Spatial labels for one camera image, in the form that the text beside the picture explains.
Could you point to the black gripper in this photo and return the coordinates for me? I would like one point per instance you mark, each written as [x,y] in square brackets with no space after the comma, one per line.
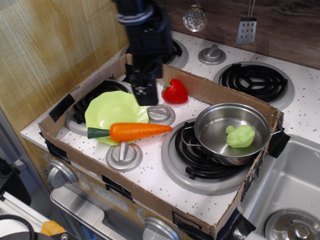
[149,35]

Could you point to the light green toy broccoli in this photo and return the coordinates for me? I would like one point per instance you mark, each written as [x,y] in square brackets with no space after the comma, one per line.
[240,137]

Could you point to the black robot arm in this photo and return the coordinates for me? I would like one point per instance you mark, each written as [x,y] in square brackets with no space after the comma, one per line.
[129,7]

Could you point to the stainless steel pan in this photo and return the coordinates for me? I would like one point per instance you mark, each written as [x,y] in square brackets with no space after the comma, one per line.
[210,126]

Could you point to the red toy strawberry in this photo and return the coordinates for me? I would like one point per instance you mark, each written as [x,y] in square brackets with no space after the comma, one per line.
[174,92]

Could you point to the silver knob middle stovetop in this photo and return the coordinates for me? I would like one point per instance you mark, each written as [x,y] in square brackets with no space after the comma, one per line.
[161,114]

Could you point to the silver knob stovetop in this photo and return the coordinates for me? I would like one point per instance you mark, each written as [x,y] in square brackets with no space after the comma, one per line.
[124,157]
[161,114]
[212,55]

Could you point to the light green plastic plate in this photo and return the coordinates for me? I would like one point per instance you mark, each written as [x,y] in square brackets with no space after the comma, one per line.
[110,108]

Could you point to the rear left black burner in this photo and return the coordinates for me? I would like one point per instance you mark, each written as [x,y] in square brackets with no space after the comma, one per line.
[178,52]

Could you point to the black burner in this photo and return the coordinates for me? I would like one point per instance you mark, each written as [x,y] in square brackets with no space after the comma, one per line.
[178,52]
[261,80]
[185,162]
[75,117]

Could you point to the orange toy carrot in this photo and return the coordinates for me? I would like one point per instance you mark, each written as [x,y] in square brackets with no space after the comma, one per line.
[128,131]

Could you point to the front left black burner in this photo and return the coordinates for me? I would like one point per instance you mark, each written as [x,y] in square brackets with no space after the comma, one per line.
[75,117]

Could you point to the silver knob front stovetop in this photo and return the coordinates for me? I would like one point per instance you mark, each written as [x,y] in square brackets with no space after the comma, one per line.
[124,157]

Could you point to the silver knob rear stovetop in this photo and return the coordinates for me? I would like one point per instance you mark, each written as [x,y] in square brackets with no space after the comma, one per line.
[212,55]

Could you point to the hanging silver strainer ladle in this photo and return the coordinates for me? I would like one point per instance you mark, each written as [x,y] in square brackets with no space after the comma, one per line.
[195,17]

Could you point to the front right black burner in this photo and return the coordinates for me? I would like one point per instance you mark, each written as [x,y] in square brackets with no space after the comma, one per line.
[185,162]

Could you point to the brown cardboard fence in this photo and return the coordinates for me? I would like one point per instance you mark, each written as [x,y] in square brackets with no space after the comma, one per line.
[148,185]

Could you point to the hanging silver slotted spatula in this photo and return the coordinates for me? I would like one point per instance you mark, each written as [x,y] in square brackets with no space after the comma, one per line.
[247,27]

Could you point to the silver left oven knob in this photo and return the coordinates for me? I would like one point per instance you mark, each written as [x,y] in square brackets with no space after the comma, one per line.
[60,175]

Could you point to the silver oven knob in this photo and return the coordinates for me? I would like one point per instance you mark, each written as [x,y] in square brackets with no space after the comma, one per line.
[60,175]
[155,229]

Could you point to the rear right black burner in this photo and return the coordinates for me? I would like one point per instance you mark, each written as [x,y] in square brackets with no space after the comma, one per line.
[261,80]

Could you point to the silver right oven knob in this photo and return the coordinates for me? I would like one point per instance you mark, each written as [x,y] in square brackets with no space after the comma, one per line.
[155,229]

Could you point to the black device left edge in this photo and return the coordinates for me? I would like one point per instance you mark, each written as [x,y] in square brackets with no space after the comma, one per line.
[10,182]

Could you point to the orange object lower left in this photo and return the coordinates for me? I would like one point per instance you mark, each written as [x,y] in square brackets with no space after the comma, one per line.
[50,228]

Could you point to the silver toy sink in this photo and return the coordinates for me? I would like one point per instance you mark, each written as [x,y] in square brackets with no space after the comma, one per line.
[290,181]

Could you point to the silver sink drain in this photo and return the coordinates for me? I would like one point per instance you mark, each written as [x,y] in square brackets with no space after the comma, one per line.
[292,224]

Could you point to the silver oven door handle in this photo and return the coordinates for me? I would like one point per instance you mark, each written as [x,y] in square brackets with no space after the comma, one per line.
[85,219]

